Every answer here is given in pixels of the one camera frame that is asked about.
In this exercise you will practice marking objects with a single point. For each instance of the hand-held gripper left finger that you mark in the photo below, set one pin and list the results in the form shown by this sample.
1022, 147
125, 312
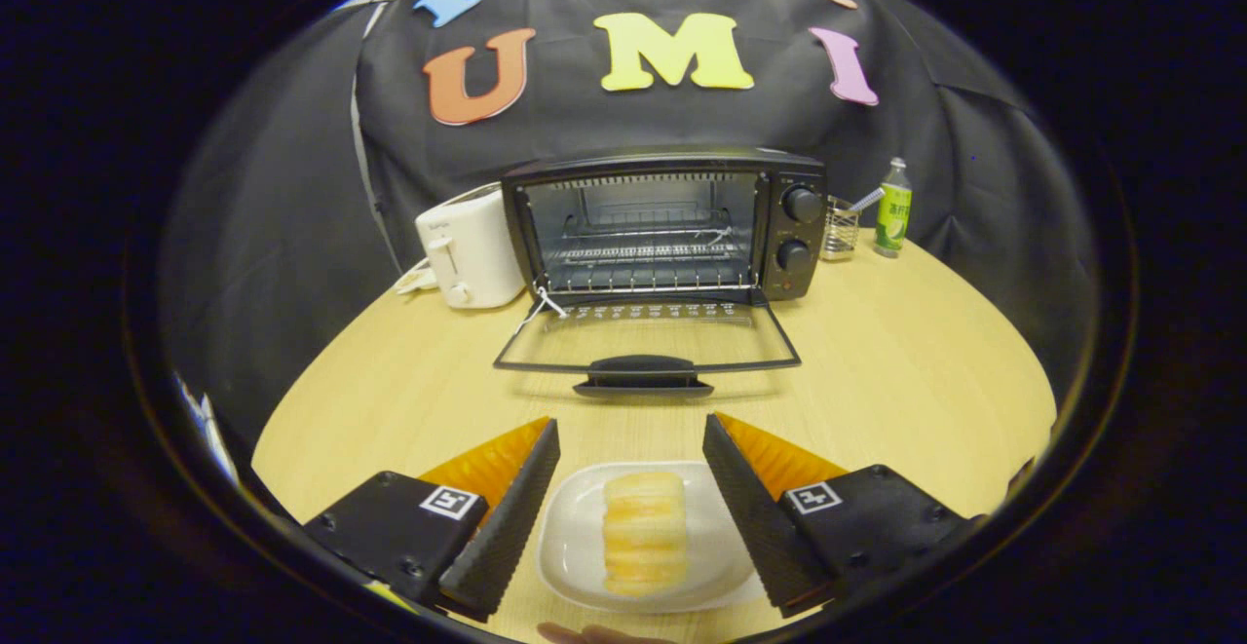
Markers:
507, 527

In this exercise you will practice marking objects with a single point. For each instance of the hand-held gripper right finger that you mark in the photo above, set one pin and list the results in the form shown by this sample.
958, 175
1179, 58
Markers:
755, 522

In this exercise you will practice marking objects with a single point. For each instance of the yellow ridged bread roll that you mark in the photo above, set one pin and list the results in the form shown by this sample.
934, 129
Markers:
643, 532

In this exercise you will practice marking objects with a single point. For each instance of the black toaster oven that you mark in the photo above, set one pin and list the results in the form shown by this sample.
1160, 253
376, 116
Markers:
794, 227

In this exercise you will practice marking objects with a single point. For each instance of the white bread toaster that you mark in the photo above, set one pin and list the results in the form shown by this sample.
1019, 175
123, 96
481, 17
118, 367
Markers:
482, 254

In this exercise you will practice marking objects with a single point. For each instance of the white rectangular plate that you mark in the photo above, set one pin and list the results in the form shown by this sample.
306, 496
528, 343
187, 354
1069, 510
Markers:
575, 547

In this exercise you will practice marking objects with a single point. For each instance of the green drink bottle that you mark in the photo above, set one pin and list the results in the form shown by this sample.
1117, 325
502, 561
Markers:
892, 220

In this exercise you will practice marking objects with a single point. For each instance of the striped drinking straw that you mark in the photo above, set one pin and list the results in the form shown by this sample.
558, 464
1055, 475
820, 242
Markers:
867, 200

